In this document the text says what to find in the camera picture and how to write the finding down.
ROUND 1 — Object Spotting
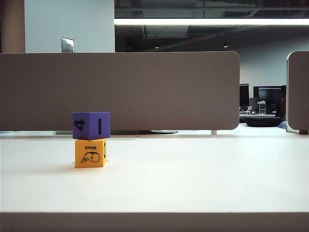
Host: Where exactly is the metal wall plate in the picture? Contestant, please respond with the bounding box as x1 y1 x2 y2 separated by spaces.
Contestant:
61 37 75 53

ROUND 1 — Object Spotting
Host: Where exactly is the large dark computer monitor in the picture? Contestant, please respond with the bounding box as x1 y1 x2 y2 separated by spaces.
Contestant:
253 85 287 115

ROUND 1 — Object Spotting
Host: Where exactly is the purple letter block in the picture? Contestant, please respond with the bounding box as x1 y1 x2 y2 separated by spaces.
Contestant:
71 111 111 141

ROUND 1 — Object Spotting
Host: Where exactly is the black round cushion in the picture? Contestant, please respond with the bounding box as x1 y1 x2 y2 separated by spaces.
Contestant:
245 116 282 127

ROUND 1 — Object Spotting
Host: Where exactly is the small dark computer monitor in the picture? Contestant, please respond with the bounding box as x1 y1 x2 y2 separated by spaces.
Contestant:
239 83 250 107

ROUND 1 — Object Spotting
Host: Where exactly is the yellow whale letter block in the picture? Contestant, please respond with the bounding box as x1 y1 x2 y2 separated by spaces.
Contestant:
74 138 107 169

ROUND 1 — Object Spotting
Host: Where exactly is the narrow grey desk divider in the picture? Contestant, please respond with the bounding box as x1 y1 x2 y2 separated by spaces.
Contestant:
286 51 309 134

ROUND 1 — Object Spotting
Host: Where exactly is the wide grey desk divider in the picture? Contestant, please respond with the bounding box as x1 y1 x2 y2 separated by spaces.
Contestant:
0 51 241 131

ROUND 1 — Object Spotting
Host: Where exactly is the white ceiling light strip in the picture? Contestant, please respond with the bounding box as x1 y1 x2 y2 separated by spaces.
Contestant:
114 18 309 26

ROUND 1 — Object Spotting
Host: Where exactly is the clear water bottle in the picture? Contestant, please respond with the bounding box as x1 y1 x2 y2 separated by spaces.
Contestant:
256 100 267 115

